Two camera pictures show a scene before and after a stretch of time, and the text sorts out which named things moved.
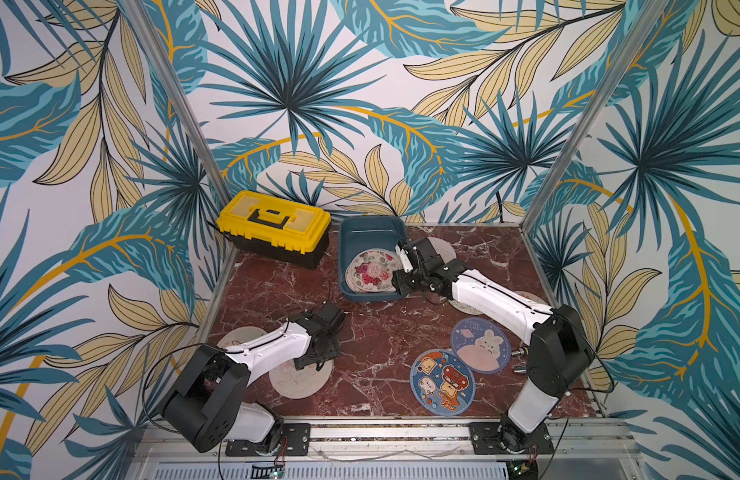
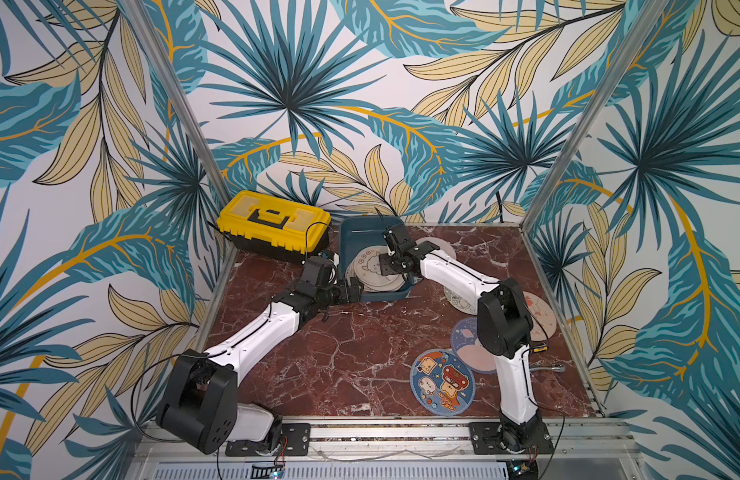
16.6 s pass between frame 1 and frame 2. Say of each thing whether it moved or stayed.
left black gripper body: moved
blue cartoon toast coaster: stayed
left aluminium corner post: stayed
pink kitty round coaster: stayed
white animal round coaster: moved
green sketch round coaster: stayed
